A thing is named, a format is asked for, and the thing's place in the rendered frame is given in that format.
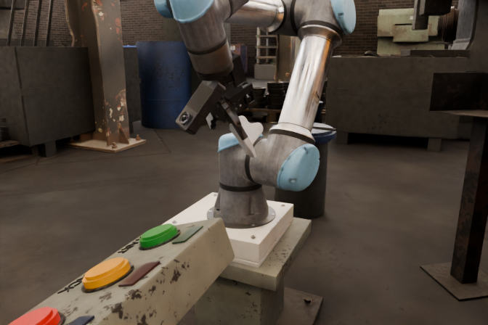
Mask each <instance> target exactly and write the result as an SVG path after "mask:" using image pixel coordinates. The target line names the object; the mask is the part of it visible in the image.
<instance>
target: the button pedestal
mask: <svg viewBox="0 0 488 325"><path fill-rule="evenodd" d="M196 226H203V228H202V229H201V230H199V231H198V232H197V233H196V234H194V235H193V236H192V237H191V238H189V239H188V240H187V241H186V242H183V243H178V244H172V242H173V241H175V240H176V239H177V238H179V237H180V236H181V235H183V233H184V232H186V231H187V230H189V229H190V228H191V227H196ZM176 229H177V231H178V232H177V234H176V235H175V236H173V237H171V238H170V239H168V240H166V241H164V242H162V243H160V244H157V245H154V246H152V247H141V244H140V243H139V239H140V238H141V236H139V237H138V238H136V239H135V240H134V241H132V242H130V243H129V244H127V245H126V246H125V247H123V248H121V249H120V250H119V251H117V252H115V253H114V254H112V255H111V256H110V257H108V258H107V259H105V260H104V261H102V262H101V263H103V262H105V261H107V260H110V259H113V258H125V259H128V261H129V265H130V266H131V267H130V269H129V270H128V271H127V272H126V273H125V274H124V275H122V276H121V277H120V278H118V279H116V280H115V281H112V282H110V283H109V284H106V285H104V286H101V287H98V288H94V289H86V288H85V287H84V283H83V282H82V279H83V278H84V277H85V274H86V273H84V274H83V275H81V276H80V277H78V278H77V279H76V280H74V281H72V282H71V283H69V284H68V285H67V286H65V287H63V288H62V289H61V290H59V291H58V292H56V293H54V294H53V295H52V296H51V297H49V298H47V299H46V300H45V301H43V302H42V303H40V304H38V305H37V306H36V307H34V308H32V309H31V310H29V311H28V312H27V313H30V312H31V311H33V310H37V309H39V308H44V307H50V308H56V309H57V311H58V313H59V315H60V322H59V323H58V324H57V325H68V324H69V323H71V322H72V321H73V320H75V319H76V318H78V317H79V316H94V318H93V319H92V320H91V321H90V322H89V323H88V324H87V325H177V324H178V322H179V321H180V320H181V319H182V318H183V316H184V315H185V314H186V313H187V312H188V310H189V309H190V308H191V307H192V306H193V305H194V304H195V303H196V302H197V301H198V299H199V298H200V297H201V296H202V295H203V293H204V292H205V291H206V290H207V289H208V288H209V287H210V286H211V285H212V283H213V282H214V281H215V280H216V279H217V277H218V276H219V275H220V274H221V273H222V271H223V270H224V269H225V268H226V267H227V266H228V265H229V264H230V263H231V262H232V260H233V259H234V258H235V254H234V251H233V249H232V245H231V243H230V240H229V237H228V234H227V230H226V228H225V225H224V222H223V220H222V218H212V219H208V220H203V221H196V222H192V223H184V224H179V225H176ZM157 261H160V263H159V264H158V265H157V266H156V267H154V269H153V270H151V271H150V272H149V273H148V274H146V275H145V276H144V277H143V278H141V279H140V280H139V281H138V282H137V283H136V284H135V285H133V286H128V287H119V286H118V285H119V284H120V283H121V282H122V281H124V280H125V279H127V278H128V277H129V276H130V275H132V274H133V273H134V272H135V271H137V270H138V269H139V268H141V267H142V266H143V265H144V264H145V263H151V262H157ZM99 264H100V263H99ZM99 264H98V265H99ZM25 314H26V313H25ZM25 314H23V315H25Z"/></svg>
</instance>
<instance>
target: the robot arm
mask: <svg viewBox="0 0 488 325"><path fill-rule="evenodd" d="M154 2H155V7H156V9H157V10H158V12H159V13H160V14H161V15H162V16H164V17H166V18H174V19H175V20H176V22H177V25H178V26H179V29H180V32H181V35H182V38H183V40H184V43H185V46H186V48H187V51H188V54H189V56H190V59H191V62H192V65H193V67H194V69H195V70H196V73H197V74H198V77H199V79H201V80H203V81H202V83H201V84H200V85H199V87H198V89H197V90H196V92H195V93H194V94H193V95H192V97H191V99H190V100H189V101H188V103H187V105H186V106H185V108H184V109H183V110H182V112H181V114H180V115H179V117H178V118H177V119H176V124H177V125H178V126H179V127H180V128H181V129H182V130H183V131H185V132H187V133H189V134H191V135H195V134H196V132H197V131H198V129H199V128H200V127H201V125H202V124H203V122H204V120H205V119H206V120H207V122H208V125H209V127H210V129H213V130H214V129H216V118H218V119H220V120H221V121H223V122H224V123H225V122H227V121H228V122H229V123H230V125H229V129H230V130H231V133H228V134H225V135H223V136H221V137H220V139H219V149H218V153H219V192H218V195H217V198H216V202H215V205H214V207H213V215H214V217H215V218H222V220H223V222H224V223H231V224H250V223H257V222H259V221H262V220H264V219H265V218H267V216H268V215H269V206H268V204H267V200H266V197H265V195H264V191H263V189H262V184H263V185H266V186H272V187H275V188H278V189H282V190H284V191H287V190H289V191H294V192H299V191H302V190H304V189H305V188H306V187H308V186H309V185H310V184H311V182H313V180H314V177H315V176H316V174H317V171H318V168H319V164H320V161H319V158H320V153H319V150H318V149H317V148H316V147H315V146H314V144H315V140H314V138H313V136H312V128H313V125H314V120H315V117H316V114H317V109H318V106H319V103H320V98H321V95H322V90H323V87H324V84H325V79H326V75H327V73H328V68H329V64H330V60H331V57H332V53H333V49H335V48H337V47H338V46H340V45H341V42H342V38H343V35H344V34H345V35H348V34H350V33H352V32H353V30H354V27H355V23H356V11H355V5H354V0H154ZM224 22H226V23H232V24H238V25H248V26H254V27H259V29H260V30H262V31H264V32H269V33H276V34H281V35H285V36H295V37H299V39H300V40H301V45H300V48H299V50H298V55H297V58H296V63H295V65H294V68H293V73H292V76H291V79H290V83H289V86H288V90H287V94H286V97H285V101H284V104H283V107H282V112H281V114H280V119H279V122H278V124H277V125H276V126H275V127H273V128H271V129H270V130H269V135H268V138H267V139H263V138H262V137H263V135H262V131H263V126H262V124H260V123H249V122H248V121H247V119H246V118H245V117H244V116H242V115H241V116H238V115H237V114H238V113H239V112H242V111H244V110H245V109H247V108H248V109H250V108H252V107H253V106H254V105H256V104H257V101H256V96H255V93H254V90H253V84H252V83H250V82H248V81H247V80H246V76H245V72H244V69H243V64H242V61H241V58H240V55H239V54H233V52H231V51H230V48H229V44H228V40H227V36H226V33H225V30H224V26H223V23H224ZM246 84H247V86H245V87H244V88H243V85H246ZM250 91H252V94H253V99H254V100H253V101H252V102H250V103H248V102H249V101H251V97H250V96H249V95H247V93H248V92H250Z"/></svg>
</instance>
